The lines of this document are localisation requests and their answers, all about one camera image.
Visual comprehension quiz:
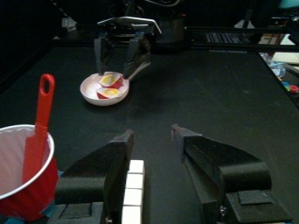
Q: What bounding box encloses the white segmented block strip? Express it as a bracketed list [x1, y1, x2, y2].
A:
[121, 159, 146, 224]

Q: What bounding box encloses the colourful toy pile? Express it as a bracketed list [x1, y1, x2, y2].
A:
[281, 80, 299, 95]

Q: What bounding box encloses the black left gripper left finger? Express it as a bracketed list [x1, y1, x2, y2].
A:
[54, 129, 137, 224]

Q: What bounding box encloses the black frame rail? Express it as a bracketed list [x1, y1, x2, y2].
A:
[186, 26, 299, 53]

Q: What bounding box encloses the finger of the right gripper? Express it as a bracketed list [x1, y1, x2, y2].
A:
[92, 36, 111, 76]
[123, 34, 153, 81]

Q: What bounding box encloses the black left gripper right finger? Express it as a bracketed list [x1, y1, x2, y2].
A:
[171, 123, 295, 224]

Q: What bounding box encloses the white corner bracket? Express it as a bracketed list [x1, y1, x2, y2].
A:
[60, 17, 79, 32]
[233, 18, 258, 30]

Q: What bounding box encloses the teal round object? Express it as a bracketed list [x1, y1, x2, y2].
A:
[277, 0, 299, 10]

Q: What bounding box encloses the red toy spatula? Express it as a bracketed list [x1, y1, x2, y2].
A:
[22, 73, 56, 185]

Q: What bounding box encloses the white toy frying pan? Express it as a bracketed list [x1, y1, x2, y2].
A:
[79, 60, 154, 107]

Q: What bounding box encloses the red toy apple half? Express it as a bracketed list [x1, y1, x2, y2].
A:
[96, 87, 125, 101]
[98, 73, 126, 89]

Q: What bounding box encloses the red plastic cup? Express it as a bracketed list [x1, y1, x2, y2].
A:
[0, 124, 62, 222]

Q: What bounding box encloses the clear plastic bag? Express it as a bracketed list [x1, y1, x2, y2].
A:
[267, 60, 287, 79]

